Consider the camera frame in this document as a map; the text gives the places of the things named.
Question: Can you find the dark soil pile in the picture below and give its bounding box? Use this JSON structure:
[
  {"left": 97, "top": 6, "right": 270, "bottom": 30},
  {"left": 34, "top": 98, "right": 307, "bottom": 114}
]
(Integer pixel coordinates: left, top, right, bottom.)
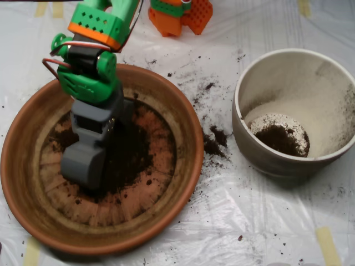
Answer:
[{"left": 51, "top": 110, "right": 155, "bottom": 203}]

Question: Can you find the dark soil heap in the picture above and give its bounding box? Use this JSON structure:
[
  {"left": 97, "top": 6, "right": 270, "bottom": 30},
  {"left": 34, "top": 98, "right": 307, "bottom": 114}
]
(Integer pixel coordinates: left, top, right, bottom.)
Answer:
[{"left": 253, "top": 124, "right": 309, "bottom": 157}]

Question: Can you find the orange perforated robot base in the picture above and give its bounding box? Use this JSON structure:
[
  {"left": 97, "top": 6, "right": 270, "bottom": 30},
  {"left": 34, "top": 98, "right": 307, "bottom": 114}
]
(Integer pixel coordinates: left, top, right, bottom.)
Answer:
[{"left": 148, "top": 0, "right": 214, "bottom": 37}]

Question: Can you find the terracotta plant saucer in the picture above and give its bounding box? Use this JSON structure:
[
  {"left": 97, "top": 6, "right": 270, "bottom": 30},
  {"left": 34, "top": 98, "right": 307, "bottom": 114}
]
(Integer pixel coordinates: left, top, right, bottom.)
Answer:
[{"left": 0, "top": 63, "right": 205, "bottom": 255}]

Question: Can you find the spilled soil clump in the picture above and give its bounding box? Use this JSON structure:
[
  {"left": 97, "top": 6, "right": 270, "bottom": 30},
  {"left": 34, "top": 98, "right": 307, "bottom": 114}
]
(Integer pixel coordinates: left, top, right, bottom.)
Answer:
[{"left": 204, "top": 125, "right": 230, "bottom": 158}]

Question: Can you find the white plant pot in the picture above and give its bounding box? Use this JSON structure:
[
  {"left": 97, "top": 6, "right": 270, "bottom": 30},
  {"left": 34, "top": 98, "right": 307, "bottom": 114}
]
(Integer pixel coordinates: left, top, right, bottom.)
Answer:
[{"left": 231, "top": 48, "right": 355, "bottom": 178}]

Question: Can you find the beige masking tape strip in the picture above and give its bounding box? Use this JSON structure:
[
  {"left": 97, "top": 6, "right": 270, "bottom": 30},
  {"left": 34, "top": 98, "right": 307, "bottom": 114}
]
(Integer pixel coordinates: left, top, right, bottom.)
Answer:
[
  {"left": 35, "top": 2, "right": 48, "bottom": 18},
  {"left": 52, "top": 2, "right": 65, "bottom": 19},
  {"left": 23, "top": 237, "right": 42, "bottom": 266},
  {"left": 298, "top": 0, "right": 312, "bottom": 17},
  {"left": 315, "top": 226, "right": 342, "bottom": 266}
]

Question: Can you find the clear plastic cover sheet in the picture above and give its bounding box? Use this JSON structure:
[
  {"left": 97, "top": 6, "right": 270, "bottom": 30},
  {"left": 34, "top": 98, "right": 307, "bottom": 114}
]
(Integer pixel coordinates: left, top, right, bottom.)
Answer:
[{"left": 0, "top": 0, "right": 355, "bottom": 266}]

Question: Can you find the red and white servo cable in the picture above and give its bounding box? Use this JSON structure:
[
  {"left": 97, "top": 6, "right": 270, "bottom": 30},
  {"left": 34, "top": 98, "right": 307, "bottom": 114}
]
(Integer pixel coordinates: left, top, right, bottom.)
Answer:
[{"left": 41, "top": 41, "right": 111, "bottom": 81}]

